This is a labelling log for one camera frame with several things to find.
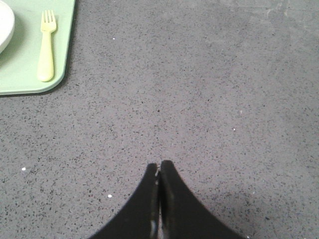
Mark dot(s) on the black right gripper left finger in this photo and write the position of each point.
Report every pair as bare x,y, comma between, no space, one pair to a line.
139,217

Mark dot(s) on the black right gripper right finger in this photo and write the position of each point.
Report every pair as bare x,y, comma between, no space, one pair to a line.
183,216

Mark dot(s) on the yellow plastic fork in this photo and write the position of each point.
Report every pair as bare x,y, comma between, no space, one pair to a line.
45,68

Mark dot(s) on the cream round plate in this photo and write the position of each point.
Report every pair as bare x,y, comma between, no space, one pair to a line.
7,24

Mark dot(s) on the light green plastic tray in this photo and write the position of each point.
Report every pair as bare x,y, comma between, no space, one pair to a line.
19,60

